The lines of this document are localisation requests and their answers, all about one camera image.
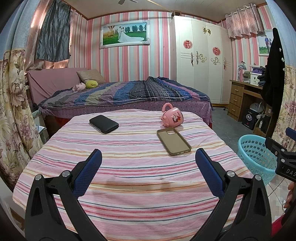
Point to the pink striped tablecloth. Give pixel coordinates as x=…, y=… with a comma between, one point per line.
x=138, y=173

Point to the purple box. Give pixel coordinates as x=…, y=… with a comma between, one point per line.
x=258, y=70

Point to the grey satin curtain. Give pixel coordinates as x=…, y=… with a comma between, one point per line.
x=54, y=30

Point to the desk lamp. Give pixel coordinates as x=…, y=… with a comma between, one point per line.
x=241, y=68

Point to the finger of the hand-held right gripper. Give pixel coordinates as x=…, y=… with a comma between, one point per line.
x=291, y=133
x=281, y=148

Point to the wooden desk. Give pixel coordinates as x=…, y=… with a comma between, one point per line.
x=237, y=99

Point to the red round paper decoration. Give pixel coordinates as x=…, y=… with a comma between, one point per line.
x=188, y=44
x=216, y=51

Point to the short pink curtain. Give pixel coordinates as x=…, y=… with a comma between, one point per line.
x=245, y=22

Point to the white box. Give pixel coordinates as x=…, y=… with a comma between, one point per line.
x=255, y=80

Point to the purple striped blanket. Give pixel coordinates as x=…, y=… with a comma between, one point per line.
x=127, y=92

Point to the black coat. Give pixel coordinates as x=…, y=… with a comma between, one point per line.
x=274, y=81

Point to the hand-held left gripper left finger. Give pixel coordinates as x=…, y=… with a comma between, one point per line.
x=89, y=169

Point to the framed wedding wall poster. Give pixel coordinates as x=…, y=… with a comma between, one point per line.
x=124, y=34

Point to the bed with pink headboard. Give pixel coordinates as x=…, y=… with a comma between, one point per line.
x=46, y=78

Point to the white nightstand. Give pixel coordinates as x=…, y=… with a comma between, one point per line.
x=40, y=129

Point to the brown phone case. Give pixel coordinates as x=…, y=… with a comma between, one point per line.
x=174, y=143

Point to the framed couple photo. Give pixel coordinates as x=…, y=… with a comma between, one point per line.
x=263, y=44

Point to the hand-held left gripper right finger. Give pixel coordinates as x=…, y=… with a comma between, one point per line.
x=208, y=172

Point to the floral curtain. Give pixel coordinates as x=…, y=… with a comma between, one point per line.
x=289, y=104
x=13, y=104

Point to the dark blue box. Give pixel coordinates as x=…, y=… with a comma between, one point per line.
x=249, y=119

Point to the white wardrobe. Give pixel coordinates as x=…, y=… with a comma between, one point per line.
x=201, y=76

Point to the blue plastic basket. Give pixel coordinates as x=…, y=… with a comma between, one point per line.
x=256, y=157

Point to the person's right hand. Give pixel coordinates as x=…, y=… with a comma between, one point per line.
x=291, y=195

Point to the brown pillow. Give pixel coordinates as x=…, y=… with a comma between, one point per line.
x=90, y=75

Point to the black phone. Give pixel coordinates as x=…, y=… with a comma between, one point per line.
x=104, y=124

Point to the yellow plush toy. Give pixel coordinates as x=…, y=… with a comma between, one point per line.
x=91, y=83

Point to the pink mug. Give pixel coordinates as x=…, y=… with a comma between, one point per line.
x=173, y=118

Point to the pink satin curtain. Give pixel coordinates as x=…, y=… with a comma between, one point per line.
x=34, y=46

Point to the pink plush toy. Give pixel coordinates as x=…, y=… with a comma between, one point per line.
x=78, y=87

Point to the ceiling fan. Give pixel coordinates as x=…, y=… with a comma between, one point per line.
x=127, y=1

